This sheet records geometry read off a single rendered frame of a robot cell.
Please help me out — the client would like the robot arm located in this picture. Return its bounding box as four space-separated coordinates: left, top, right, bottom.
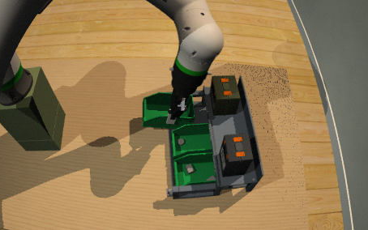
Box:
0 0 224 106

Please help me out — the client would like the grey round disc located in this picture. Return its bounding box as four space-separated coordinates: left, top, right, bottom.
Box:
178 138 184 146

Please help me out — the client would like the green bin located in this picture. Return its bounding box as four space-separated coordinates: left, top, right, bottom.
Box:
174 152 216 186
172 123 212 160
143 92 195 129

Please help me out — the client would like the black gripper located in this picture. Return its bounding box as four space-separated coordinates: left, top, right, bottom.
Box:
166 79 197 124

